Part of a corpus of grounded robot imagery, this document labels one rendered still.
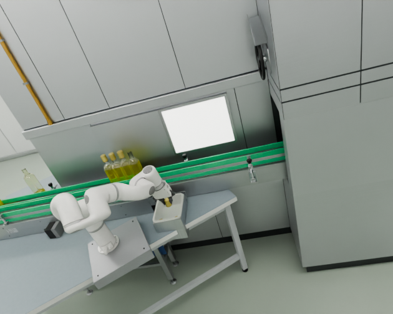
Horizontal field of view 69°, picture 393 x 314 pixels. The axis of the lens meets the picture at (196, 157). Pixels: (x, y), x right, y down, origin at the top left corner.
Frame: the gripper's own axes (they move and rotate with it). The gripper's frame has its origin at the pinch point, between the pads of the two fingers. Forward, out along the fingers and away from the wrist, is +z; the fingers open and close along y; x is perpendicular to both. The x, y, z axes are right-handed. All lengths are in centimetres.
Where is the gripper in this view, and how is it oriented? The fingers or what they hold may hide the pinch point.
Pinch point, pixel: (166, 200)
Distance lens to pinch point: 167.7
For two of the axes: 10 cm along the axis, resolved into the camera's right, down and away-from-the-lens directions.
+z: 2.7, 6.5, 7.1
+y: -9.6, 2.1, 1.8
